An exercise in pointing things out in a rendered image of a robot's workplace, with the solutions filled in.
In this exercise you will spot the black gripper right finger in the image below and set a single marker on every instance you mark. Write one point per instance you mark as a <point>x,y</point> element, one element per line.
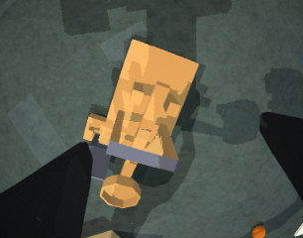
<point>284,136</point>

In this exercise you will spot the orange ball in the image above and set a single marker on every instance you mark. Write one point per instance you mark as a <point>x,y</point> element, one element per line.
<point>258,232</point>

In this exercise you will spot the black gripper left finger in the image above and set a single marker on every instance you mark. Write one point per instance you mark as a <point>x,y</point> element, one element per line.
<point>50,203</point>

